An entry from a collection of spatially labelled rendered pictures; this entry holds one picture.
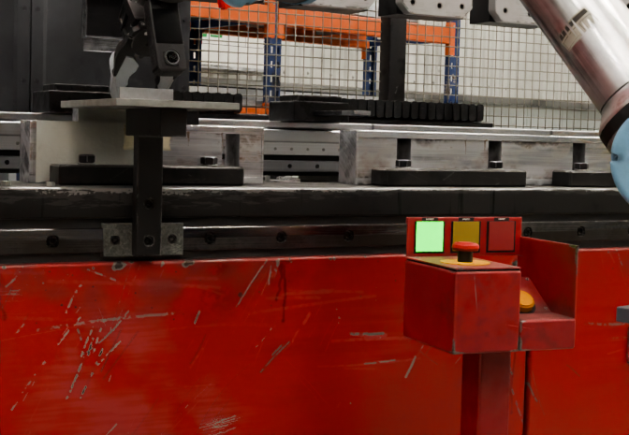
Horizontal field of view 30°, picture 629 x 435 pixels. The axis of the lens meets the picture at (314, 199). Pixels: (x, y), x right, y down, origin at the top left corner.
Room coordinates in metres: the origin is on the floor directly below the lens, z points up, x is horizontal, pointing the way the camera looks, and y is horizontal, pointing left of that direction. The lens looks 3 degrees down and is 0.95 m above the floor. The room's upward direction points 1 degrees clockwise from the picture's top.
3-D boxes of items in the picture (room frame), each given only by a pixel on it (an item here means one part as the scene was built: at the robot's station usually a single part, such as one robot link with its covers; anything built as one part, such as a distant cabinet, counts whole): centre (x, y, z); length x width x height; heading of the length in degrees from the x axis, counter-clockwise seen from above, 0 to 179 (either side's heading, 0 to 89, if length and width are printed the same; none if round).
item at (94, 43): (1.85, 0.32, 1.13); 0.10 x 0.02 x 0.10; 118
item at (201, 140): (1.88, 0.27, 0.92); 0.39 x 0.06 x 0.10; 118
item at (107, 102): (1.72, 0.25, 1.00); 0.26 x 0.18 x 0.01; 28
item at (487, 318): (1.71, -0.26, 0.75); 0.20 x 0.16 x 0.18; 112
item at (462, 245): (1.69, -0.22, 0.79); 0.04 x 0.04 x 0.04
